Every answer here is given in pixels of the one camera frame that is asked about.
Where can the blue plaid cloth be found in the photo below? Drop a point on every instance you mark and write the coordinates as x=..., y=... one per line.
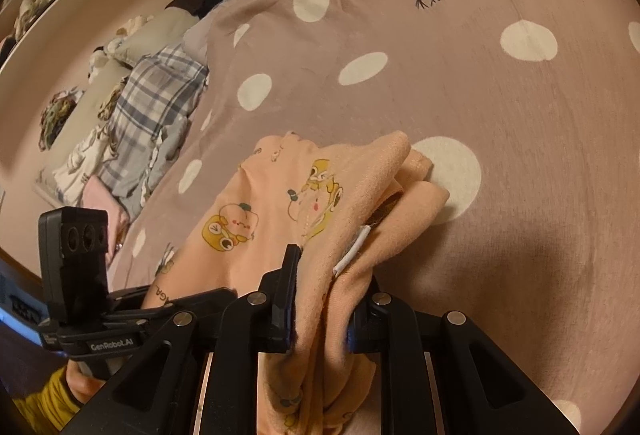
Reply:
x=160, y=100

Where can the grey pillow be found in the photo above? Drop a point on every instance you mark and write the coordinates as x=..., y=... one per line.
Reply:
x=155, y=32

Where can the mauve polka dot blanket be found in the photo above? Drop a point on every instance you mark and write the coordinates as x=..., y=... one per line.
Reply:
x=450, y=90

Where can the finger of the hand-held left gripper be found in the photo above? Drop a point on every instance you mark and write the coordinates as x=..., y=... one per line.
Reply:
x=200, y=300

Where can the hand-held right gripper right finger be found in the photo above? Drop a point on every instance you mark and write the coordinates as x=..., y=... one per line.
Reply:
x=361, y=332

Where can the white printed cloth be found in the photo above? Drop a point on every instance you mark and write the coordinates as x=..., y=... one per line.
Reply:
x=82, y=165

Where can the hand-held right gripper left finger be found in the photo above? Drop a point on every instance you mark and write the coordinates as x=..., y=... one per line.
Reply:
x=280, y=310

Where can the pink cloth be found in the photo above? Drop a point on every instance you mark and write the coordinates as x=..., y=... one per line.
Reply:
x=105, y=205

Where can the dark patterned cushion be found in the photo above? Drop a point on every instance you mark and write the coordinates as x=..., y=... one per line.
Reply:
x=59, y=117

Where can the peach cartoon print garment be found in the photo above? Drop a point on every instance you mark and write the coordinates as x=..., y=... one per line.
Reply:
x=280, y=215

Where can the person's left forearm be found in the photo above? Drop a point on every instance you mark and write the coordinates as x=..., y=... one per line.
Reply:
x=50, y=400

